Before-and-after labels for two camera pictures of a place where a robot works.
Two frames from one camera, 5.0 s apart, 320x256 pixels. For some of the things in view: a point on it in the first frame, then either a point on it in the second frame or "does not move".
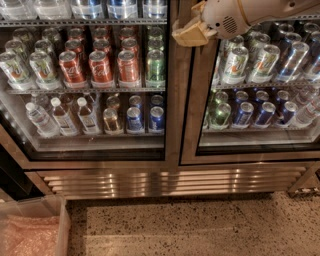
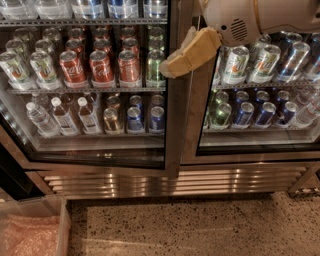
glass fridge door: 255,96 does not move
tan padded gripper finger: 192,31 → 198,45
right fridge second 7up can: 264,65 does not move
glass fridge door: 91,84 does not move
